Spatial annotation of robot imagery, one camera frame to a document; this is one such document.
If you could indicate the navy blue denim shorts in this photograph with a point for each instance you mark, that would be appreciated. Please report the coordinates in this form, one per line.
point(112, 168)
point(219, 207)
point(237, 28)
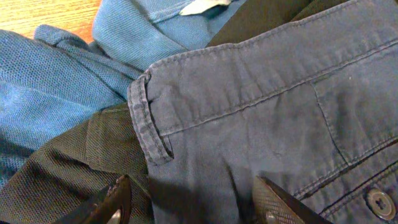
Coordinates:
point(310, 105)

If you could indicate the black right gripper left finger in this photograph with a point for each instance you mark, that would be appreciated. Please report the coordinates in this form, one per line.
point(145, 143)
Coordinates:
point(112, 204)

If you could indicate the blue polo shirt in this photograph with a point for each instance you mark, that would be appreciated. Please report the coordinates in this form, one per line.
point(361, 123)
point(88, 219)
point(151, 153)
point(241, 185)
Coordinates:
point(56, 80)

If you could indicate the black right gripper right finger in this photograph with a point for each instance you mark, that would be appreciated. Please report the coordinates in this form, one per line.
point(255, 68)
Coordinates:
point(273, 205)

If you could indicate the black mesh shirt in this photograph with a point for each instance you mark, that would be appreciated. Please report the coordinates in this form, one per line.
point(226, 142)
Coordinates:
point(74, 166)

